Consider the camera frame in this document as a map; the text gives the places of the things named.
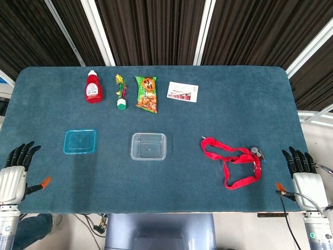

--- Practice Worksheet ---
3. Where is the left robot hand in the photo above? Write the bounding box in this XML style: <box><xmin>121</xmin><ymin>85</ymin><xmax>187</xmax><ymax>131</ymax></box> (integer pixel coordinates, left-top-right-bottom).
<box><xmin>0</xmin><ymin>141</ymin><xmax>52</xmax><ymax>206</ymax></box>

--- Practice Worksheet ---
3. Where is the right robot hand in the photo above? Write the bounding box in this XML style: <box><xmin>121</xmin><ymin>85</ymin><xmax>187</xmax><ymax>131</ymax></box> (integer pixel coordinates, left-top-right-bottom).
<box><xmin>275</xmin><ymin>146</ymin><xmax>329</xmax><ymax>212</ymax></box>

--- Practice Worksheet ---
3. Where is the blue plastic tray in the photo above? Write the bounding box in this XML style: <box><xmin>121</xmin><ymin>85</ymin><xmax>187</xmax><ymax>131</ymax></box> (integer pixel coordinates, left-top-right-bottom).
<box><xmin>63</xmin><ymin>129</ymin><xmax>97</xmax><ymax>155</ymax></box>

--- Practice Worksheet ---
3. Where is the clear plastic food container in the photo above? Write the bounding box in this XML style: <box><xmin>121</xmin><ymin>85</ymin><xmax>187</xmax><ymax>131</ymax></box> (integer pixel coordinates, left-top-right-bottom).
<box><xmin>130</xmin><ymin>132</ymin><xmax>167</xmax><ymax>161</ymax></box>

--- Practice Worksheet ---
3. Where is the dark blue fabric bundle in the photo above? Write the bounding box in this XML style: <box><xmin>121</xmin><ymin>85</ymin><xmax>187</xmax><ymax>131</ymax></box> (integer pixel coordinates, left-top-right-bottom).
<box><xmin>12</xmin><ymin>213</ymin><xmax>54</xmax><ymax>250</ymax></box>

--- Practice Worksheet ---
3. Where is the metal key clip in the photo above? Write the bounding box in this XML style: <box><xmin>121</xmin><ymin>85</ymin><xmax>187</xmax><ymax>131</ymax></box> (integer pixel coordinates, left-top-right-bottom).
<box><xmin>249</xmin><ymin>146</ymin><xmax>267</xmax><ymax>162</ymax></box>

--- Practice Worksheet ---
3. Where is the red ketchup bottle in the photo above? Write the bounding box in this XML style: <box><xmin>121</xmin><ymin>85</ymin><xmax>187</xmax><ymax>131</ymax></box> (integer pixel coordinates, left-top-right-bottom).
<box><xmin>85</xmin><ymin>70</ymin><xmax>104</xmax><ymax>104</ymax></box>

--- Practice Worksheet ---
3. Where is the teal table mat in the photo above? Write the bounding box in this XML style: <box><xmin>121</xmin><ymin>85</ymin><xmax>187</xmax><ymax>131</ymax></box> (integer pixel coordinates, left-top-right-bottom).
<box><xmin>0</xmin><ymin>65</ymin><xmax>321</xmax><ymax>215</ymax></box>

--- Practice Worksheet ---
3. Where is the blue-grey robot torso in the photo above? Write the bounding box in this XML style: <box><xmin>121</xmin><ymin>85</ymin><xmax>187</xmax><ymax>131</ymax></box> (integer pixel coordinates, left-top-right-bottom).
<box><xmin>104</xmin><ymin>213</ymin><xmax>216</xmax><ymax>250</ymax></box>

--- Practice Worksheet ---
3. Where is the green snack bag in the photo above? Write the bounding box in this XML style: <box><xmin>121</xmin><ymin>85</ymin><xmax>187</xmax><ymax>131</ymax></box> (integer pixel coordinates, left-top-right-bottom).
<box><xmin>134</xmin><ymin>76</ymin><xmax>159</xmax><ymax>114</ymax></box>

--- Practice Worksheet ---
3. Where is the white printed card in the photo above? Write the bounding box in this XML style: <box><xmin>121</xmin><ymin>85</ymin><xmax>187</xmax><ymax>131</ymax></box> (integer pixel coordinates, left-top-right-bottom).
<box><xmin>166</xmin><ymin>81</ymin><xmax>199</xmax><ymax>103</ymax></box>

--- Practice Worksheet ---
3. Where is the dark brown pleated curtain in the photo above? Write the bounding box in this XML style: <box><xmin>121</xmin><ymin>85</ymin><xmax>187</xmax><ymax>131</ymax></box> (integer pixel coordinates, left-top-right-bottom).
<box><xmin>0</xmin><ymin>0</ymin><xmax>333</xmax><ymax>113</ymax></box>

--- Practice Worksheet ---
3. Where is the black right hand cable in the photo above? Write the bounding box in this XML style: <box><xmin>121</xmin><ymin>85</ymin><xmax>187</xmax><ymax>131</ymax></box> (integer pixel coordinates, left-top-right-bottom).
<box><xmin>277</xmin><ymin>191</ymin><xmax>302</xmax><ymax>250</ymax></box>

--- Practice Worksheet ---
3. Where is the black table edge bracket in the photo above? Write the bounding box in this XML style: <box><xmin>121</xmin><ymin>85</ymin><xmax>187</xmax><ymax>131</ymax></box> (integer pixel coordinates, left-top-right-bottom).
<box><xmin>257</xmin><ymin>212</ymin><xmax>289</xmax><ymax>218</ymax></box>

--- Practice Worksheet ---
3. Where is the white metal rack frame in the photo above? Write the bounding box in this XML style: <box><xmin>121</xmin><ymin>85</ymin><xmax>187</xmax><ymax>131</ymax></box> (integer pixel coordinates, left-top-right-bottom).
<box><xmin>298</xmin><ymin>104</ymin><xmax>333</xmax><ymax>128</ymax></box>

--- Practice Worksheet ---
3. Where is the red fabric strap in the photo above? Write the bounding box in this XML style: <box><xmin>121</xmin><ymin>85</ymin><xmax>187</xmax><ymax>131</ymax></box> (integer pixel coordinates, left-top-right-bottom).
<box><xmin>200</xmin><ymin>136</ymin><xmax>262</xmax><ymax>191</ymax></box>

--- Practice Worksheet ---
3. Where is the floor cables and power strip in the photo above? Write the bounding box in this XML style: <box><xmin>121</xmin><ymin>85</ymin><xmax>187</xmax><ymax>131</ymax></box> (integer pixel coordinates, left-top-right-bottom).
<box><xmin>74</xmin><ymin>213</ymin><xmax>109</xmax><ymax>236</ymax></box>

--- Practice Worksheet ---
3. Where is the white frame post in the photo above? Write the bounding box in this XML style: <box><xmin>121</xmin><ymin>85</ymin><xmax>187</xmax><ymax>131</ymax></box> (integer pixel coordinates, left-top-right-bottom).
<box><xmin>285</xmin><ymin>23</ymin><xmax>333</xmax><ymax>79</ymax></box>
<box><xmin>193</xmin><ymin>0</ymin><xmax>217</xmax><ymax>66</ymax></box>
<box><xmin>80</xmin><ymin>0</ymin><xmax>116</xmax><ymax>67</ymax></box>

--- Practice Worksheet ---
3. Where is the thin grey frame post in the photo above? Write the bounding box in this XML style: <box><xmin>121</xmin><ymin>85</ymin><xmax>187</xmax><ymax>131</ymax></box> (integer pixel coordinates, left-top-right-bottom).
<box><xmin>43</xmin><ymin>0</ymin><xmax>86</xmax><ymax>67</ymax></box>

